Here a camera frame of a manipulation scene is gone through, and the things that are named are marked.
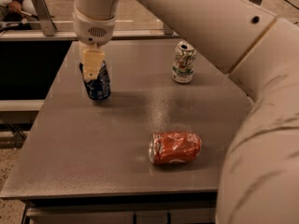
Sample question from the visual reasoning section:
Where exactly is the crushed red soda can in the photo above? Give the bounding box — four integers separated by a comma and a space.
149, 132, 202, 165

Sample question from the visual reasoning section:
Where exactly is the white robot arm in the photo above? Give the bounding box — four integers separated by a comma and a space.
74, 0, 299, 224

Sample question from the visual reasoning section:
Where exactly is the blue Pepsi can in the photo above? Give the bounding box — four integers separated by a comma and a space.
83, 62, 111, 101

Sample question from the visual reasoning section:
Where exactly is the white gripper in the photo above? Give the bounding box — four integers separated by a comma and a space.
73, 8, 116, 82

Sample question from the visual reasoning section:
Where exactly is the grey cabinet under table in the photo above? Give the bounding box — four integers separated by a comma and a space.
21, 192, 217, 224

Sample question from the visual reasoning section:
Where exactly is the left metal railing bracket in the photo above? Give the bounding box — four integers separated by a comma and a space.
31, 0, 56, 36

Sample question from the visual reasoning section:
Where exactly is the white green 7up can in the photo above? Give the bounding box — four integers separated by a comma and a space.
172, 40, 197, 84

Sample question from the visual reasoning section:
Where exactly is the middle metal railing bracket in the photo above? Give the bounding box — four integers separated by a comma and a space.
164, 23, 174, 35

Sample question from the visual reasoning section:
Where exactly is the metal railing base rail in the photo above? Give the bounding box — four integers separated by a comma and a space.
0, 30, 179, 42

